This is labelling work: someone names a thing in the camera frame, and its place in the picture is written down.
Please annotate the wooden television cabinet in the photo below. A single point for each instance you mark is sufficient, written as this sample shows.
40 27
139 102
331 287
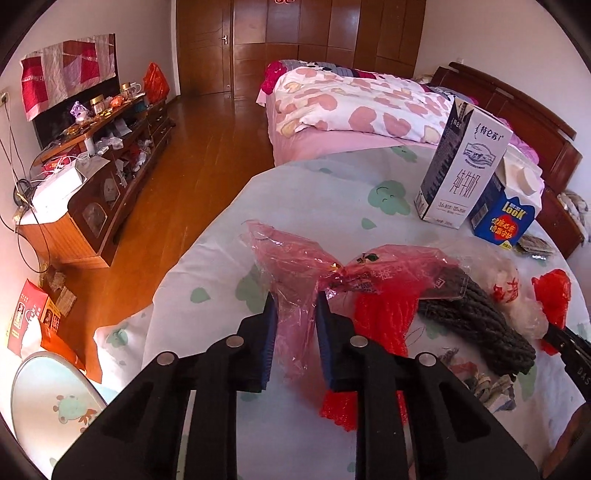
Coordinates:
97 230

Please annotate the wall power socket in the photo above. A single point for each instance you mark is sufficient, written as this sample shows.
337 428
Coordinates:
3 99

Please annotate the purple crumpled bag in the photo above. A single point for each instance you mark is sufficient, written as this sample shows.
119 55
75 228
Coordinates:
79 110

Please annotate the dark snack packet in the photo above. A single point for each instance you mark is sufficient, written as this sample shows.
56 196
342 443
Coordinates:
533 244

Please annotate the red pink patchwork cloth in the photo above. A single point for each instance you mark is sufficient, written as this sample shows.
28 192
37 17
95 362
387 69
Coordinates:
55 69

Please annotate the grey wrapper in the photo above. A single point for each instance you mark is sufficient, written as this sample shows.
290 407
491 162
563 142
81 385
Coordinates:
489 390

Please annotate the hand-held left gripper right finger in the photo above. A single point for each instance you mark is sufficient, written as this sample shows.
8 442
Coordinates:
328 350

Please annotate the dark grey knitted cloth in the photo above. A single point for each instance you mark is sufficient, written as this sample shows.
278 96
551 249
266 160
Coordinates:
480 323

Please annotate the white pink heart quilt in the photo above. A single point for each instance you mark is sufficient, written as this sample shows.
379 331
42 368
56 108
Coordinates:
346 101

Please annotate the dark wooden nightstand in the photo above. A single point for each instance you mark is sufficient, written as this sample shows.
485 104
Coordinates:
561 235

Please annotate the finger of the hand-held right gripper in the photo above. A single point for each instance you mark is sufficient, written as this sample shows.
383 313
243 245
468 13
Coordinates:
572 355

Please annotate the black television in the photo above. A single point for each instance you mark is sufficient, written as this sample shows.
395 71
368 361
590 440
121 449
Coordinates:
69 106

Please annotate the glass jar gold lid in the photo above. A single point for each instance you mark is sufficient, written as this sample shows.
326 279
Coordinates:
98 105

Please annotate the clear plastic bag red print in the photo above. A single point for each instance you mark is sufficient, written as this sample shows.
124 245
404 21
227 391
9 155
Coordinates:
508 286

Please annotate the grey crumpled clothes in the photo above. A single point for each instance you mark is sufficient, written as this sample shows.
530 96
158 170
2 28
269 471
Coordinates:
575 207

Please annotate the pink bed sheet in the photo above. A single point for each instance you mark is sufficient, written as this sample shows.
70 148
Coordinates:
323 145

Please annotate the white milk carton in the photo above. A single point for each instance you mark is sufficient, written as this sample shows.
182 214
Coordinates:
466 175

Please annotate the orange red plastic bag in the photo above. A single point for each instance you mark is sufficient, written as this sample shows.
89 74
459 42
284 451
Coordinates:
154 83

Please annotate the red textured plastic bag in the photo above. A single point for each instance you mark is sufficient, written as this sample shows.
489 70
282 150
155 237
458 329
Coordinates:
378 318

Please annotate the red cardboard box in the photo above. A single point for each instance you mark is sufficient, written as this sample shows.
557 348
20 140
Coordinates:
27 309

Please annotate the white box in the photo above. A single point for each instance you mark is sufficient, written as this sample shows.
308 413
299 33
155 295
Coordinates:
60 189

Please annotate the patchwork cow print blanket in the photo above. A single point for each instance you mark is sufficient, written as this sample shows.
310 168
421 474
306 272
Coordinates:
272 76

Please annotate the blue drink carton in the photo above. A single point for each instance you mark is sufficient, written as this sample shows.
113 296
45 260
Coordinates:
503 221

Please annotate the white mug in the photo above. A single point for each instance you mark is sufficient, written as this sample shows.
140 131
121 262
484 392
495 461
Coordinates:
129 91

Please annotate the orange paper bag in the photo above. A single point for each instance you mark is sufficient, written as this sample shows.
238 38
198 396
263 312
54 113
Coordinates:
69 350

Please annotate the brown paper bundle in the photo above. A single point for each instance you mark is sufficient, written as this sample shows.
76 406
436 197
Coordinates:
60 293

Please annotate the brown wooden door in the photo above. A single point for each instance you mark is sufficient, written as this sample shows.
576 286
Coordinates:
203 46

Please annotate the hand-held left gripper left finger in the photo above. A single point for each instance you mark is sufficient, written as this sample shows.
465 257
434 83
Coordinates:
268 350

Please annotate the dark wooden bed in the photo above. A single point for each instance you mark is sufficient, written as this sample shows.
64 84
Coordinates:
531 110

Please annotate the pale green trash bin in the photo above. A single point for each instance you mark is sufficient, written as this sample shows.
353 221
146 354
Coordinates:
51 392

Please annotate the pink clear plastic bag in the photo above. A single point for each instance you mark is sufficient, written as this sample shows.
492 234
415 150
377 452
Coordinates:
291 258

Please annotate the brown wooden wardrobe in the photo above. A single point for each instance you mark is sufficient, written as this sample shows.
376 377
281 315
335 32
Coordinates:
323 37

